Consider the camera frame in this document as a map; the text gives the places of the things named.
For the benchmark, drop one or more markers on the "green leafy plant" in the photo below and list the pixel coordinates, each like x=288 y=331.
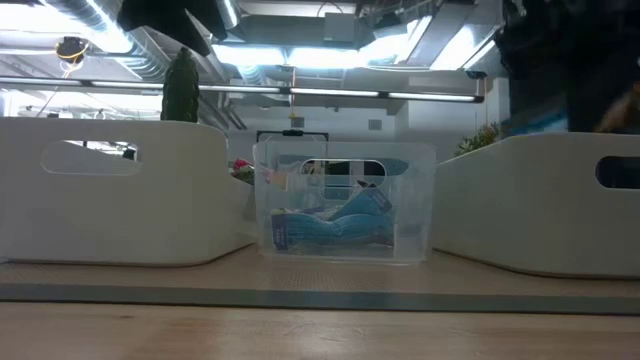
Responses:
x=477 y=140

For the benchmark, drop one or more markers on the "black rectangular frame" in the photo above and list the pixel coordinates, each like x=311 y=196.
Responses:
x=292 y=133

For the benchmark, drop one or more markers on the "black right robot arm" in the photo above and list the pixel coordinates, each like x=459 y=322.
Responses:
x=565 y=30

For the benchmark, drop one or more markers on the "red and green granola bar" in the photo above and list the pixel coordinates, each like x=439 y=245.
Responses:
x=242 y=167

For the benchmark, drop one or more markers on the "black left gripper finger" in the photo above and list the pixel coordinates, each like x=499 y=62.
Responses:
x=205 y=30

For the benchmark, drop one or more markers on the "long LED light bar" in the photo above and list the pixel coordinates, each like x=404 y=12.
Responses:
x=330 y=92

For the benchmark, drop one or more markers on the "white plastic bin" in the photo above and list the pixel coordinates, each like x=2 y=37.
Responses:
x=125 y=215
x=500 y=215

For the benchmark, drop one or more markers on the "clear plastic bin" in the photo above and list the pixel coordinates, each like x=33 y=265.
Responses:
x=415 y=225

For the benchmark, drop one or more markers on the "grey wall box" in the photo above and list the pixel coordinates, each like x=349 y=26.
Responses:
x=297 y=121
x=375 y=124

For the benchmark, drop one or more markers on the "grey ceiling box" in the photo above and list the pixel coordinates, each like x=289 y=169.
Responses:
x=340 y=27

